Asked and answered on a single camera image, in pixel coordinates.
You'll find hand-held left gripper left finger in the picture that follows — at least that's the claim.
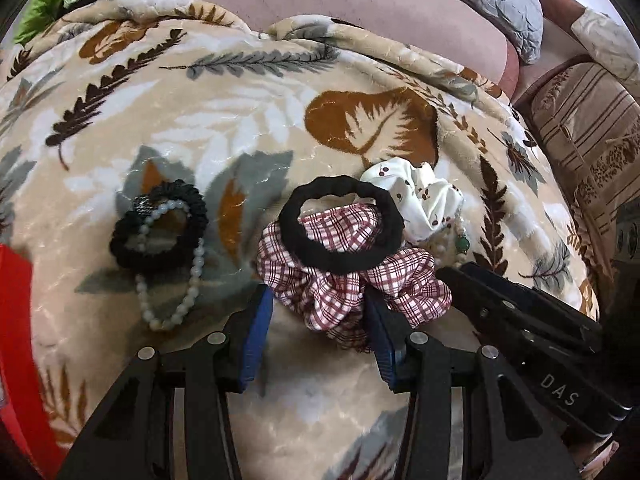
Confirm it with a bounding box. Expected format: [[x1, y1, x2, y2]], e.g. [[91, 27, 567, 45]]
[[57, 284, 275, 480]]

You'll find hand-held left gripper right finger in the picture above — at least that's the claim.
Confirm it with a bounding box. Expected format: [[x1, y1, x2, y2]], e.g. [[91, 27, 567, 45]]
[[364, 290, 581, 480]]

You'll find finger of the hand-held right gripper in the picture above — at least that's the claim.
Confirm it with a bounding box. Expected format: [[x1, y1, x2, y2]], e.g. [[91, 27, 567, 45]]
[[459, 262, 604, 352], [436, 266, 582, 362]]

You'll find plaid scrunchie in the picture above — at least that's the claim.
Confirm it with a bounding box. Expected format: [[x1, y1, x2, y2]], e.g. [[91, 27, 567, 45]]
[[256, 207, 453, 353]]

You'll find black hair band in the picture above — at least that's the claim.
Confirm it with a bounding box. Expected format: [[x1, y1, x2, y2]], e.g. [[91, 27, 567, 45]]
[[278, 176, 405, 275]]

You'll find pale bead bracelet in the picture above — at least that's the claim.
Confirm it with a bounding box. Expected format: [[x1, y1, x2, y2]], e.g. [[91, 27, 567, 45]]
[[134, 199, 207, 332]]

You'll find white dotted scrunchie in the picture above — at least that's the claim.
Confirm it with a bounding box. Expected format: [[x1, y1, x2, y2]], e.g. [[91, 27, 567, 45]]
[[359, 156, 466, 246]]

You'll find black spiral hair tie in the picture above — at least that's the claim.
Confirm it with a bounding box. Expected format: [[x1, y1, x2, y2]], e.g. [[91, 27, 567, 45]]
[[109, 180, 208, 273]]

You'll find red tray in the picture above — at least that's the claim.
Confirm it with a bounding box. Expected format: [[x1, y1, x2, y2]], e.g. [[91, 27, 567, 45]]
[[0, 242, 68, 466]]

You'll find leaf print blanket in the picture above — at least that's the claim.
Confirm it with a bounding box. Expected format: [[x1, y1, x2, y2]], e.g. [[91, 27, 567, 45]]
[[0, 0, 616, 480]]

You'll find white floral cloth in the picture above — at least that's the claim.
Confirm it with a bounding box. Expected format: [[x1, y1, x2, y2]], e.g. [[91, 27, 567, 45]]
[[570, 7, 640, 96]]

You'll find pink bed sheet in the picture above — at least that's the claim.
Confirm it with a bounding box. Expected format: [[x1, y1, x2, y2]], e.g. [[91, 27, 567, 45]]
[[142, 0, 523, 96]]

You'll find green bead bracelet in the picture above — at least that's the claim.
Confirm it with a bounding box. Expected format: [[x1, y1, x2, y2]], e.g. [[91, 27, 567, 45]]
[[430, 215, 473, 268]]

